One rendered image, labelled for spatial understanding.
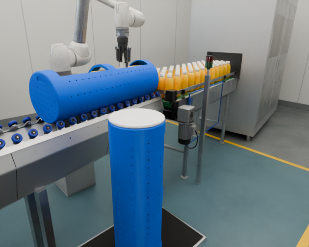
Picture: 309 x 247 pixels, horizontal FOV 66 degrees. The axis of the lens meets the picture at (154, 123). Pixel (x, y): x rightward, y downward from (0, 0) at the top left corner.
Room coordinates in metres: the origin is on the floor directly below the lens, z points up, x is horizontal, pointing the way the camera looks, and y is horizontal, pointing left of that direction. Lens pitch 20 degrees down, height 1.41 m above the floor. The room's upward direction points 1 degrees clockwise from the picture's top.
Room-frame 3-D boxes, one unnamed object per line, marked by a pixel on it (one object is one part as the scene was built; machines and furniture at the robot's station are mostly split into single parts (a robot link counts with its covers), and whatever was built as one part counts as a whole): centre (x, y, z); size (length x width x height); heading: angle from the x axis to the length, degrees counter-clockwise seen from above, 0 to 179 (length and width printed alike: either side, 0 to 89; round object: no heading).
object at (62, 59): (2.03, 0.79, 1.23); 0.18 x 0.16 x 0.22; 149
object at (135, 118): (1.11, 0.09, 1.03); 0.28 x 0.28 x 0.01
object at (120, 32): (1.71, 0.23, 1.43); 0.09 x 0.09 x 0.06
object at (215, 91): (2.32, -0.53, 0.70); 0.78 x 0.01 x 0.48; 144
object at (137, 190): (1.11, 0.09, 0.59); 0.28 x 0.28 x 0.88
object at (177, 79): (2.09, -0.19, 1.00); 0.07 x 0.07 x 0.19
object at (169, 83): (1.98, -0.12, 1.00); 0.07 x 0.07 x 0.19
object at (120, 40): (1.71, 0.23, 1.35); 0.08 x 0.07 x 0.09; 54
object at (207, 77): (2.06, -0.46, 0.55); 0.04 x 0.04 x 1.10; 54
